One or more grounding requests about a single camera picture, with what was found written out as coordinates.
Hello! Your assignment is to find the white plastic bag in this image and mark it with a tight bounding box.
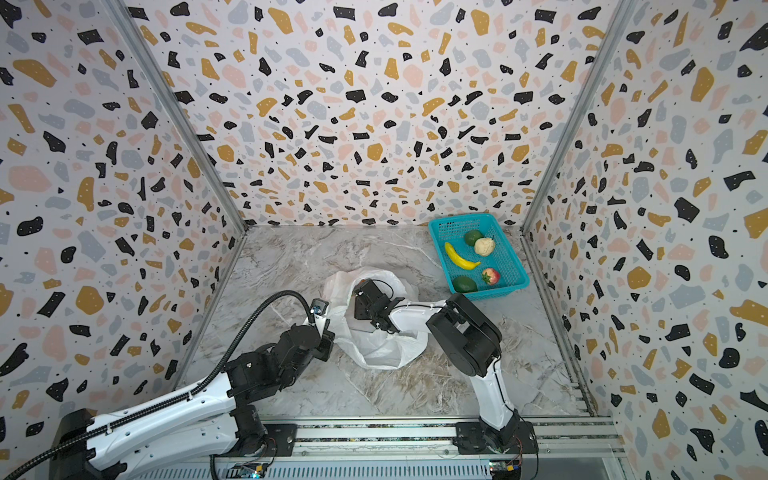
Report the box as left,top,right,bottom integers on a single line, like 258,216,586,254
322,267,445,370

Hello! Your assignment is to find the green mango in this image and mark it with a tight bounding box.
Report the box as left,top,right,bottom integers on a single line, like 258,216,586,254
452,275,478,294

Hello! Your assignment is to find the teal plastic basket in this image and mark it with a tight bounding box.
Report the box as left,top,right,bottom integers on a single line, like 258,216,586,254
428,213,530,300

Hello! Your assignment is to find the red apple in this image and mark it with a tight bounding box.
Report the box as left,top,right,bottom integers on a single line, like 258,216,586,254
481,267,501,286

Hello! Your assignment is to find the pale white fruit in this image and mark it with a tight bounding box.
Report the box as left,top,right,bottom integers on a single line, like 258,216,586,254
473,237,496,257

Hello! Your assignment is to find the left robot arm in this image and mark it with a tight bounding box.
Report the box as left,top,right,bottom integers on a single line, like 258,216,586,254
49,324,335,479

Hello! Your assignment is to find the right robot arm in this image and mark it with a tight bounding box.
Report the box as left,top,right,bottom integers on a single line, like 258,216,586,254
353,279,522,453

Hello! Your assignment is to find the green round fruit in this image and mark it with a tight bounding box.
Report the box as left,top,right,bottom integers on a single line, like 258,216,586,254
463,229,484,247

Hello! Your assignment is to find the yellow banana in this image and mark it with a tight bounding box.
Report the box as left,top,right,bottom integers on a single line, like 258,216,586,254
444,242,480,271

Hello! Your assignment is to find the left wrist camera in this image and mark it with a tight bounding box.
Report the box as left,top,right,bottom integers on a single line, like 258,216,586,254
310,298,329,318

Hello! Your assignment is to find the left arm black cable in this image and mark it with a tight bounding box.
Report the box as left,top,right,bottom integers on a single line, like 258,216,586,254
0,290,316,480

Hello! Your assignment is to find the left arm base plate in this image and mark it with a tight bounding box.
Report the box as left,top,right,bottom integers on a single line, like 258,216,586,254
219,422,298,459

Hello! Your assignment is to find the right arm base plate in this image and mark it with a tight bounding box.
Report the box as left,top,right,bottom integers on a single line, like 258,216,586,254
453,419,539,455

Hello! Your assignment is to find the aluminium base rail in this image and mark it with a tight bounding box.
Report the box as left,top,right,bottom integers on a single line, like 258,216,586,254
138,417,634,479

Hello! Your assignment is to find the left aluminium corner post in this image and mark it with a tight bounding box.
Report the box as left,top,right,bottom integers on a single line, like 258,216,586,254
103,1,247,235

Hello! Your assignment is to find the aluminium corner post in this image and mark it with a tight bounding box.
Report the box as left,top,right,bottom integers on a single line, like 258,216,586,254
103,1,247,235
520,0,637,236

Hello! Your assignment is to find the right aluminium corner post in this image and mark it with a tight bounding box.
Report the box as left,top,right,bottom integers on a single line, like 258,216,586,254
520,0,637,236

